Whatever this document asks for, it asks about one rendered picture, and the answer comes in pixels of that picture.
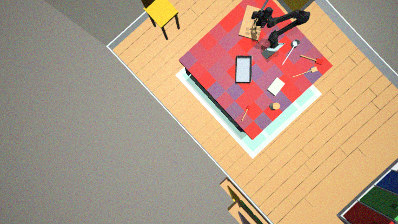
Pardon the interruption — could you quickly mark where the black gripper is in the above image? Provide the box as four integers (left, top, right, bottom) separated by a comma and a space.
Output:
251, 10, 265, 22

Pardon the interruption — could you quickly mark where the grey saucepan with long handle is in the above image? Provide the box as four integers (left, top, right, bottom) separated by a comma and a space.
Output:
283, 39, 300, 64

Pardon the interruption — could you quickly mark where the white cylinder with tan lid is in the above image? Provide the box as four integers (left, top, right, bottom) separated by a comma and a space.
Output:
269, 103, 280, 110

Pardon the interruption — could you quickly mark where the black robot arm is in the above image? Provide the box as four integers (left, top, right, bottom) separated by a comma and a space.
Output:
256, 7, 310, 49

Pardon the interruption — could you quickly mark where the light wooden board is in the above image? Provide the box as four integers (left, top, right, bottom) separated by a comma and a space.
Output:
239, 5, 261, 41

